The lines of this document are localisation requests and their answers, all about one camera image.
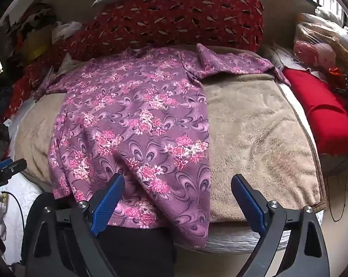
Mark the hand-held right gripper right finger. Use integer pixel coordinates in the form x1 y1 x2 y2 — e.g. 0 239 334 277
231 174 332 277

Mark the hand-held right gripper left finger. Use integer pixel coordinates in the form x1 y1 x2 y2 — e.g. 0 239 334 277
24 174 126 277

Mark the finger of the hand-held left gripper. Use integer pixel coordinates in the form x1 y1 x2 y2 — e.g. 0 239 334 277
0 158 27 179

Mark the purple floral shirt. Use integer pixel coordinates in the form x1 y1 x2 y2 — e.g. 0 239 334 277
37 43 291 249

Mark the pile of mixed clothes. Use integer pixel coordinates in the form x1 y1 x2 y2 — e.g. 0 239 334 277
3 2 60 64

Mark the white quilted mattress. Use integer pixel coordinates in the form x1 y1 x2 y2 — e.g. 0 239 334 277
0 176 325 256

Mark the beige fleece blanket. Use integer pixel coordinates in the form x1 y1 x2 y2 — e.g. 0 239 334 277
15 46 328 231

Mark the red patterned cloth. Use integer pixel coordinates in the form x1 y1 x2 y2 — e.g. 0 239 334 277
2 59 65 123

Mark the plain red cushion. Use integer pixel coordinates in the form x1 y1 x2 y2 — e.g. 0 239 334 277
282 67 348 157

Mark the white plastic bag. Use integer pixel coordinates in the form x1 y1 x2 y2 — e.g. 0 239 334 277
51 21 84 44

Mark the white cloth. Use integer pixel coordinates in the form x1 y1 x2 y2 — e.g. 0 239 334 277
270 44 311 73

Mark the orange red ribbon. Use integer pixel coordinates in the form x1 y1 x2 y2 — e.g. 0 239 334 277
327 67 348 91

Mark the doll in plastic wrap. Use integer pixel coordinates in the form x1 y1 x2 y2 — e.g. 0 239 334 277
294 21 348 77

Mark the red patterned pillow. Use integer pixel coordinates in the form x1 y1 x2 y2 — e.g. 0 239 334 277
57 0 264 59

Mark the black cable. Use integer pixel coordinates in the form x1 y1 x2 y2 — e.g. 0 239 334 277
1 191 26 238

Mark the thin black cord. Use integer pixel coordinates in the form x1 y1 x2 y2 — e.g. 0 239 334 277
325 166 348 223

